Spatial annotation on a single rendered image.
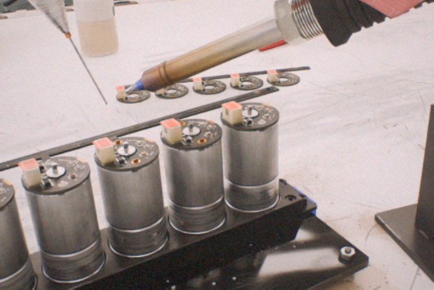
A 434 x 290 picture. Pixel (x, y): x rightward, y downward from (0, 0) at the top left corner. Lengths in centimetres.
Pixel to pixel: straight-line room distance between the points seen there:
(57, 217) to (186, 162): 5
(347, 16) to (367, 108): 24
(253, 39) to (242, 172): 8
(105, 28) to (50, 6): 33
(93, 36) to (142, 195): 30
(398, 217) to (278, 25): 14
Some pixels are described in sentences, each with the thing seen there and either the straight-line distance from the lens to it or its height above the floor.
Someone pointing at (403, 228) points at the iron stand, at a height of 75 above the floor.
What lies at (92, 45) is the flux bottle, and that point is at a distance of 52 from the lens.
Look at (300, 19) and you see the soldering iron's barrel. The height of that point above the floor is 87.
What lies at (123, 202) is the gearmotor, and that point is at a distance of 23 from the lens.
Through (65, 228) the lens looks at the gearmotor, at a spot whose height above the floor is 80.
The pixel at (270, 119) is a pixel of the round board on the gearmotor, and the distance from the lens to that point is 24.
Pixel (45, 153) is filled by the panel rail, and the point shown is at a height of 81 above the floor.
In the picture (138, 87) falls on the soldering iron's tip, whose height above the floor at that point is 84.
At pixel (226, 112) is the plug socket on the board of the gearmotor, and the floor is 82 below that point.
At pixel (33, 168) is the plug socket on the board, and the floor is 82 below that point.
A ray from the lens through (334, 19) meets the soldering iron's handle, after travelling 17.
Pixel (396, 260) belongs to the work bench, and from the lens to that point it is 27.
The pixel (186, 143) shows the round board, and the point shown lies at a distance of 23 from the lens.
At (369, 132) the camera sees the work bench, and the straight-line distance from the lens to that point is 37.
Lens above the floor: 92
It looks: 27 degrees down
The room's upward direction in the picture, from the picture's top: 3 degrees counter-clockwise
